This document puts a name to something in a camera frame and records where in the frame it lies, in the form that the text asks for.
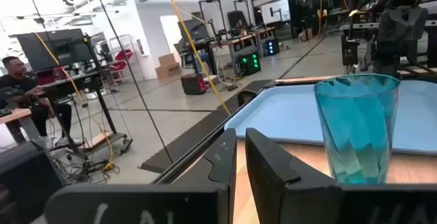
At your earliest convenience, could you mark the blue plastic tray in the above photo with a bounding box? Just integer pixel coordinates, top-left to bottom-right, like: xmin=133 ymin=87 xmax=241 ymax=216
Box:
xmin=224 ymin=79 xmax=437 ymax=156

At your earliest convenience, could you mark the red chair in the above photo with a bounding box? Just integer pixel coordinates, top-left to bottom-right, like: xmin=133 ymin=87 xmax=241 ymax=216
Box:
xmin=108 ymin=48 xmax=135 ymax=81

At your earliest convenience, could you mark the red and black case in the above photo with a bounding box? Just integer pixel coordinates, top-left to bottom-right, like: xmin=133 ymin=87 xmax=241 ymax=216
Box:
xmin=180 ymin=73 xmax=208 ymax=96

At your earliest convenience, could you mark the black hanging cable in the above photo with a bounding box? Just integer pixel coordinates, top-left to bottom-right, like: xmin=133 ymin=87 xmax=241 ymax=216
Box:
xmin=88 ymin=0 xmax=174 ymax=166

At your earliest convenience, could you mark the black equipment box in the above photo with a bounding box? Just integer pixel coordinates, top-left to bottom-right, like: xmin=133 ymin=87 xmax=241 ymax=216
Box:
xmin=0 ymin=141 xmax=66 ymax=224

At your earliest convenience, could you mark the black desk monitor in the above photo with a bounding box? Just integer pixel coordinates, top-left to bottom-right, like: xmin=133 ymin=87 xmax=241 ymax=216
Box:
xmin=177 ymin=18 xmax=210 ymax=42

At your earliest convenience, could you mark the black table frame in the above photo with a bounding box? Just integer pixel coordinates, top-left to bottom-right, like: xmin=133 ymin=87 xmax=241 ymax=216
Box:
xmin=150 ymin=79 xmax=274 ymax=186

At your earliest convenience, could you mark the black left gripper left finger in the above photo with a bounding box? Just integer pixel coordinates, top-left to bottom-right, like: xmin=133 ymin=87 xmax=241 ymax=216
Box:
xmin=43 ymin=127 xmax=238 ymax=224

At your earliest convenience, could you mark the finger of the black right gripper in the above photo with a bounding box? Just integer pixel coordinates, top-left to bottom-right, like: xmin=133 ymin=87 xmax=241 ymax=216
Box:
xmin=401 ymin=7 xmax=429 ymax=64
xmin=373 ymin=7 xmax=403 ymax=78

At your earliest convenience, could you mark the computer with blue lights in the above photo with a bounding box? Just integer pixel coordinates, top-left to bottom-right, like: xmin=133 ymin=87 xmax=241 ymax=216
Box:
xmin=264 ymin=38 xmax=281 ymax=57

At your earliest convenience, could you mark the large cardboard box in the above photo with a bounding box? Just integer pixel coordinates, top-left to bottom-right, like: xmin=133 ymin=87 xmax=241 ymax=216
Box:
xmin=155 ymin=63 xmax=182 ymax=79

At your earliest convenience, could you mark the small cardboard box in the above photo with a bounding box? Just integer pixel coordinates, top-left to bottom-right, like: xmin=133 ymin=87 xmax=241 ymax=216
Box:
xmin=158 ymin=53 xmax=177 ymax=68

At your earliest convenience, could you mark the thick yellow hanging cable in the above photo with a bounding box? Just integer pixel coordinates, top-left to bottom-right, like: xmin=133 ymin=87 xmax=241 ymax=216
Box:
xmin=161 ymin=0 xmax=232 ymax=116

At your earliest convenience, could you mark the thin yellow cable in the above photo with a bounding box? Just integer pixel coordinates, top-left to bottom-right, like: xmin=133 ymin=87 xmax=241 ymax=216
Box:
xmin=33 ymin=31 xmax=116 ymax=172

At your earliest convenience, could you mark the computer with green lights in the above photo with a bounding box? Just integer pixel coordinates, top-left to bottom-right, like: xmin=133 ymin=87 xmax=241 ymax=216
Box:
xmin=238 ymin=51 xmax=262 ymax=77

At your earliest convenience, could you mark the black rolling monitor stand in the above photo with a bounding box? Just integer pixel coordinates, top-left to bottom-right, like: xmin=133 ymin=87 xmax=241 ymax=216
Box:
xmin=51 ymin=36 xmax=134 ymax=160

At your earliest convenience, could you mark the black hazard-striped floor mat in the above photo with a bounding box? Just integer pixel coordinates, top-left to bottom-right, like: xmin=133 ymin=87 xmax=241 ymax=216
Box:
xmin=138 ymin=79 xmax=274 ymax=174

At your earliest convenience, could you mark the wooden desk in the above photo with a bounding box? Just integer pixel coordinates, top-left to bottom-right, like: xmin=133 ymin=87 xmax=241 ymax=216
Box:
xmin=0 ymin=108 xmax=33 ymax=143

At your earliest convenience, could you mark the long wooden workbench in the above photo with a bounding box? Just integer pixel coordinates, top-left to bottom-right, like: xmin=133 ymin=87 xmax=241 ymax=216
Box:
xmin=186 ymin=25 xmax=277 ymax=75

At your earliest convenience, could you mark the teal faceted plastic cup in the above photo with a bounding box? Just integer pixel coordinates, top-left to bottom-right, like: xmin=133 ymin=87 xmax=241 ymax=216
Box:
xmin=313 ymin=73 xmax=401 ymax=185

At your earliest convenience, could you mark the person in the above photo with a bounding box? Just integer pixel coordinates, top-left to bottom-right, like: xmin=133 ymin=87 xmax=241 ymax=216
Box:
xmin=0 ymin=55 xmax=73 ymax=139

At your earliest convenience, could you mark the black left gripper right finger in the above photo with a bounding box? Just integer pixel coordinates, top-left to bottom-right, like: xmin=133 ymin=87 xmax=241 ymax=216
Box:
xmin=244 ymin=127 xmax=437 ymax=224

